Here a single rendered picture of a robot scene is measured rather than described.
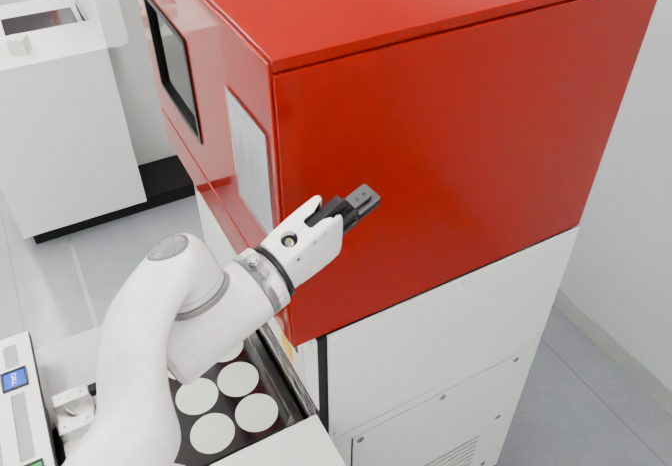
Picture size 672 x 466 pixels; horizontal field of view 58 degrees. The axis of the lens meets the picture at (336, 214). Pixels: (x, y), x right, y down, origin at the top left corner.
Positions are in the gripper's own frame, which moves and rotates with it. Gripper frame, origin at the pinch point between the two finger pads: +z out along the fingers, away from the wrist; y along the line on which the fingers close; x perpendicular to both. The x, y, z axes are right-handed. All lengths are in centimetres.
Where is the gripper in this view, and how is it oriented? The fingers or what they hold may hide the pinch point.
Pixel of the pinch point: (361, 201)
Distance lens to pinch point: 80.4
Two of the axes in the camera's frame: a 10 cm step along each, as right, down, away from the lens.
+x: 6.8, 6.3, -3.7
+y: -0.3, 5.3, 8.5
